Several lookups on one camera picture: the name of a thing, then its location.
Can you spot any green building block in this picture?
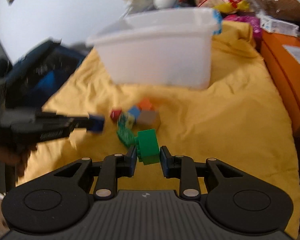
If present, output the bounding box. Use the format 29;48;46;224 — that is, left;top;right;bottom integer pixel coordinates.
135;129;160;165

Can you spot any small red block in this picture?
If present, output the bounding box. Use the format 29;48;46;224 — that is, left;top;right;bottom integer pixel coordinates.
110;108;122;122

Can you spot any green flat base block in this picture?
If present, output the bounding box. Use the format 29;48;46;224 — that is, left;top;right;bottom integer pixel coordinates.
116;127;135;148

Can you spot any brown cube block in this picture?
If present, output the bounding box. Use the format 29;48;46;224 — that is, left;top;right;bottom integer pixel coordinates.
136;110;161;130

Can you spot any orange building block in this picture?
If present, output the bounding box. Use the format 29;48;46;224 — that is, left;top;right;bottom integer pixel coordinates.
137;98;155;111

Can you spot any yellow cloth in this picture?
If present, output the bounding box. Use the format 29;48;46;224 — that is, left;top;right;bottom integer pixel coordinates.
19;21;300;238

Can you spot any translucent white plastic bin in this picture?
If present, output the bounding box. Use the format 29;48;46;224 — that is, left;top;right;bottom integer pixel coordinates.
86;7;222;89

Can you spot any white ceramic bowl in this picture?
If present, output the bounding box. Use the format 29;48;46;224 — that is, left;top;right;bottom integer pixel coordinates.
153;0;176;9

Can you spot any magenta plastic bag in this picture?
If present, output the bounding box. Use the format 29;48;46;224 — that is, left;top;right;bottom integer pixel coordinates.
224;14;262;40

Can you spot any orange cardboard box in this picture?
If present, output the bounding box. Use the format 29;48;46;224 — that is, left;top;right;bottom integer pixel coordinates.
261;31;300;138

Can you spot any small white carton box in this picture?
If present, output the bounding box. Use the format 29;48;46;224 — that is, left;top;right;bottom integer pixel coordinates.
260;15;299;37

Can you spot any brown paper parcel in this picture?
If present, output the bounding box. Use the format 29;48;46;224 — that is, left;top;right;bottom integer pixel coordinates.
254;0;300;22

